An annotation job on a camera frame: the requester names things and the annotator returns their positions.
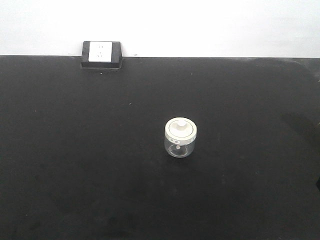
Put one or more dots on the glass jar with beige lid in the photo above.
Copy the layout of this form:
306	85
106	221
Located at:
180	135

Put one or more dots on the black desktop power socket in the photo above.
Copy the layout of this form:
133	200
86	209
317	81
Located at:
101	55

